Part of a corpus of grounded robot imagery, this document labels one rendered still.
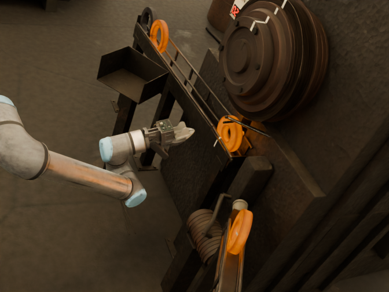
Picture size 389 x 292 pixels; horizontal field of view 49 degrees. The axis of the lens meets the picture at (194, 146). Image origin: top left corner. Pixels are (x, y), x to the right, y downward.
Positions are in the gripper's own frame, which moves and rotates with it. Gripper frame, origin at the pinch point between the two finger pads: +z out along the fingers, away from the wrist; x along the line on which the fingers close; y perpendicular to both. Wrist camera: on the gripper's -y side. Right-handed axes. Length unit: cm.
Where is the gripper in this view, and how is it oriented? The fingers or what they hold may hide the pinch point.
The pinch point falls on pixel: (191, 132)
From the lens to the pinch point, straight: 172.4
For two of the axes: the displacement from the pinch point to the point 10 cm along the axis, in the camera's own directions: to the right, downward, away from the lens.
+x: -3.7, -6.9, 6.3
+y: 0.4, -6.9, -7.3
